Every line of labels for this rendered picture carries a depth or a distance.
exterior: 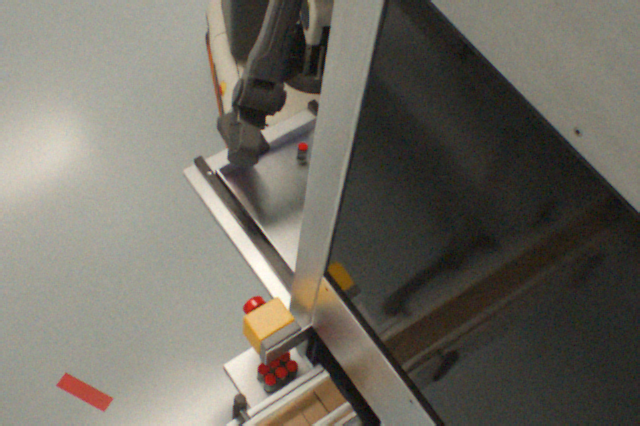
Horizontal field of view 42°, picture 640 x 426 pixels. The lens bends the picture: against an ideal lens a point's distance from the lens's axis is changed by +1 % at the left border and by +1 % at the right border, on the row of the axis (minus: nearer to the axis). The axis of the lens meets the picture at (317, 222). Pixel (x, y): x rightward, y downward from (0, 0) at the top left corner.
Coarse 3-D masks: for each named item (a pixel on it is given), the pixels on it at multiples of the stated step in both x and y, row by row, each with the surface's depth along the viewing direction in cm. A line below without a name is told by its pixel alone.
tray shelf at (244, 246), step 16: (304, 112) 177; (272, 128) 174; (288, 128) 174; (208, 160) 168; (224, 160) 169; (192, 176) 166; (208, 192) 164; (208, 208) 163; (224, 208) 163; (224, 224) 161; (240, 240) 160; (240, 256) 160; (256, 256) 158; (256, 272) 157; (272, 272) 157; (272, 288) 155; (288, 304) 154
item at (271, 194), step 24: (312, 120) 172; (288, 144) 172; (312, 144) 173; (216, 168) 163; (240, 168) 168; (264, 168) 168; (288, 168) 169; (240, 192) 165; (264, 192) 165; (288, 192) 166; (264, 216) 163; (288, 216) 163; (264, 240) 159; (288, 240) 160; (288, 264) 154
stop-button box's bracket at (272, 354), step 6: (306, 330) 137; (294, 336) 135; (300, 336) 137; (306, 336) 140; (282, 342) 134; (288, 342) 136; (294, 342) 138; (300, 342) 140; (276, 348) 134; (282, 348) 137; (288, 348) 139; (270, 354) 135; (276, 354) 137; (270, 360) 138
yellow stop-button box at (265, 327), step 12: (276, 300) 137; (252, 312) 136; (264, 312) 136; (276, 312) 136; (288, 312) 137; (252, 324) 135; (264, 324) 135; (276, 324) 135; (288, 324) 136; (252, 336) 136; (264, 336) 134; (276, 336) 134; (288, 336) 135; (264, 348) 133; (264, 360) 137
